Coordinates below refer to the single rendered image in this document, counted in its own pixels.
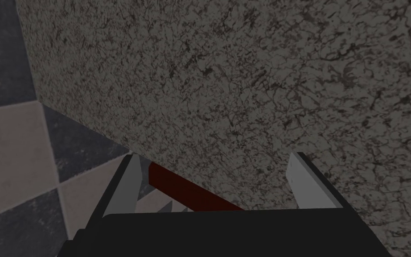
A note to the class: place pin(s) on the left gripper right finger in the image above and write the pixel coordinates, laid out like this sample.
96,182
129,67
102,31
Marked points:
310,187

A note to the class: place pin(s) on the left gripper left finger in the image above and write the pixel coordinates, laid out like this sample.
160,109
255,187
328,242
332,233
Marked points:
125,189

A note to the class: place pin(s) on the dark red cabinet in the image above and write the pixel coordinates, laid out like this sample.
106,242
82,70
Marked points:
184,191

